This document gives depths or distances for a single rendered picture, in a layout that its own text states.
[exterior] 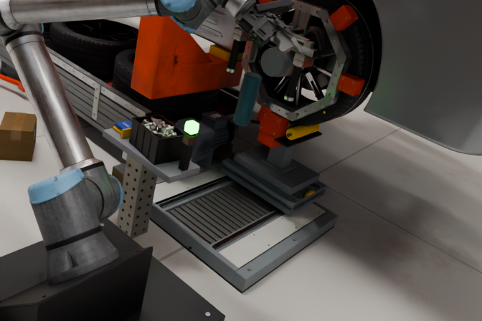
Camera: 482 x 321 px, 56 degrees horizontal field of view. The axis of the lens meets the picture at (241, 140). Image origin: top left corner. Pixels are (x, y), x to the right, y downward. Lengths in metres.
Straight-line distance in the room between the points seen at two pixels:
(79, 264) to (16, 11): 0.71
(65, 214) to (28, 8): 0.58
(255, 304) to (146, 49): 1.24
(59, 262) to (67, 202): 0.15
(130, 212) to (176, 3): 1.09
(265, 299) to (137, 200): 0.68
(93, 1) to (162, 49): 0.86
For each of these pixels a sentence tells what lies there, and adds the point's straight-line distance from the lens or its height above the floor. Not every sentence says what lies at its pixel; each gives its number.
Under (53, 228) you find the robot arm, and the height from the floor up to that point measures 0.55.
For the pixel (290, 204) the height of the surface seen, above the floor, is 0.16.
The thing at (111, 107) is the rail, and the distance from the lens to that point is 2.62.
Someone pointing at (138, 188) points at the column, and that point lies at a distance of 1.98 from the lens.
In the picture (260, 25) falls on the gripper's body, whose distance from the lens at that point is 1.37.
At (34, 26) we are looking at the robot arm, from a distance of 1.60.
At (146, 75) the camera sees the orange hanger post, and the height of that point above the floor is 0.63.
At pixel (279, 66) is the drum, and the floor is 0.84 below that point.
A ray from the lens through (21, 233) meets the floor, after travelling 2.15.
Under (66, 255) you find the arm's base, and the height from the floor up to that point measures 0.50.
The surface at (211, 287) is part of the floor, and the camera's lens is 1.98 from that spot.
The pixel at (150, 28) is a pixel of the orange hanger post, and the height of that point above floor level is 0.85.
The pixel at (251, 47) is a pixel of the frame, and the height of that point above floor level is 0.83.
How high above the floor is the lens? 1.35
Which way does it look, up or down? 24 degrees down
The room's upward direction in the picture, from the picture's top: 15 degrees clockwise
